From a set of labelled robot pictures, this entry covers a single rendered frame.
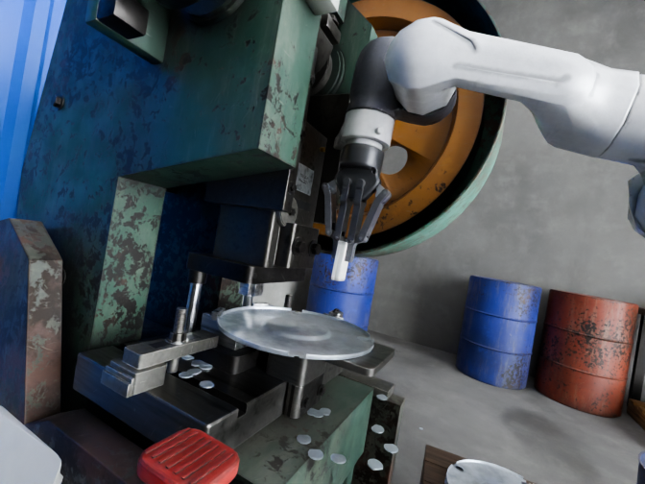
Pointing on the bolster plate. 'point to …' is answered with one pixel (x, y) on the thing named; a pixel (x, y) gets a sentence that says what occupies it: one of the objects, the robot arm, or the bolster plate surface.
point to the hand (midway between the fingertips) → (341, 260)
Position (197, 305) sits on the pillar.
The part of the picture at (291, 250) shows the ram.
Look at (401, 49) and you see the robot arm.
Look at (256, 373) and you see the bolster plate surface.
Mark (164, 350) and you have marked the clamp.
